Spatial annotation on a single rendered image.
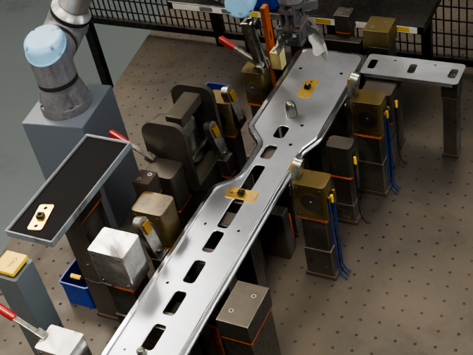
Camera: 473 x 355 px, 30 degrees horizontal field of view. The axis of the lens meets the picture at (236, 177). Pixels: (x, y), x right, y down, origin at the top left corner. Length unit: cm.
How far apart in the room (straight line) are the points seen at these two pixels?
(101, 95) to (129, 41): 237
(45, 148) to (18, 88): 225
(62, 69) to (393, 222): 103
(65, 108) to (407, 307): 108
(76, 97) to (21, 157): 186
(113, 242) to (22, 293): 24
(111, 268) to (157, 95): 124
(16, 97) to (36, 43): 232
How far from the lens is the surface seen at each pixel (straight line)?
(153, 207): 220
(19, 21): 547
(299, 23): 242
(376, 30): 270
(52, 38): 247
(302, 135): 243
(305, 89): 259
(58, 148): 260
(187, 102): 232
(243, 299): 200
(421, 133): 287
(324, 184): 221
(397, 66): 265
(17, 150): 442
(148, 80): 332
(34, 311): 215
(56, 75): 248
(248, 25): 253
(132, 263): 210
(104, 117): 260
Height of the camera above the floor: 253
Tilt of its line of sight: 41 degrees down
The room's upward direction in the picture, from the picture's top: 13 degrees counter-clockwise
